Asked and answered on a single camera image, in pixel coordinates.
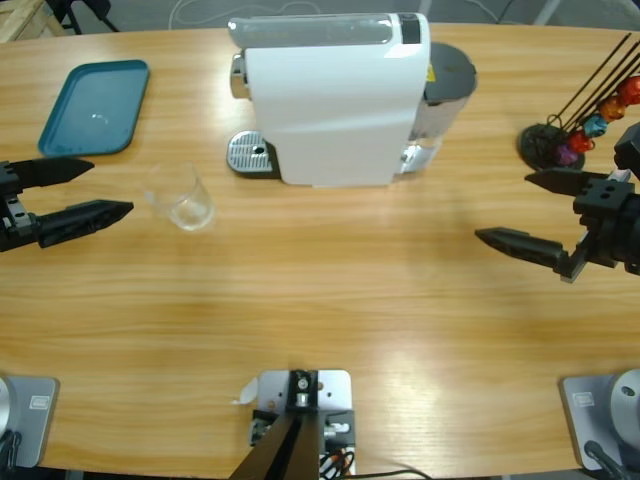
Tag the purple coffee capsule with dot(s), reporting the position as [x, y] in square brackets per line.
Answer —
[566, 156]

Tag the light wooden crate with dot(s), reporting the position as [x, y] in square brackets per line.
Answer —
[25, 22]

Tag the teal plastic serving tray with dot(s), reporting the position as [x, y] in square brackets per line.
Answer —
[92, 107]

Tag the black camera post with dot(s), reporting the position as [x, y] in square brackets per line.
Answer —
[295, 450]

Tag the white paper tag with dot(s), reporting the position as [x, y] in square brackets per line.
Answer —
[247, 392]

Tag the red coffee capsule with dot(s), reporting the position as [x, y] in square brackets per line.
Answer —
[631, 90]
[580, 142]

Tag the metal grid drip tray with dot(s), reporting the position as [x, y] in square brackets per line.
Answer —
[247, 150]

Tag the white mounting block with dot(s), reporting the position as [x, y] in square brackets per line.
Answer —
[332, 390]

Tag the clear glass cup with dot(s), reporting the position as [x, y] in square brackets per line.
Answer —
[187, 212]

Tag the teal coffee capsule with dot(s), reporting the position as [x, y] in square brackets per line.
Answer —
[595, 126]

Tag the arm gripper body black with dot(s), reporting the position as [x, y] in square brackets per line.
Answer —
[12, 225]
[607, 210]

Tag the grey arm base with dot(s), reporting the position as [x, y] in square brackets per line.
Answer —
[30, 420]
[600, 410]

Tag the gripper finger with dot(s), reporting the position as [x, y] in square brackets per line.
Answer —
[85, 220]
[560, 181]
[525, 245]
[55, 171]

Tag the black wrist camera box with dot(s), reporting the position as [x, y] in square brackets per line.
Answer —
[630, 147]

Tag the white capsule coffee machine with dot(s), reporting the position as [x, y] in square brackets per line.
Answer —
[330, 115]

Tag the orange coffee capsule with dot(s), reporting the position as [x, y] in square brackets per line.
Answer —
[612, 107]

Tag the black chair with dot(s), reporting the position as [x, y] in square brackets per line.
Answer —
[90, 6]

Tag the white table frame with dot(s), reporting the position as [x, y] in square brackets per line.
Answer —
[548, 10]
[425, 6]

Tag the coffee machine water tank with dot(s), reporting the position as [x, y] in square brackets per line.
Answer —
[450, 75]

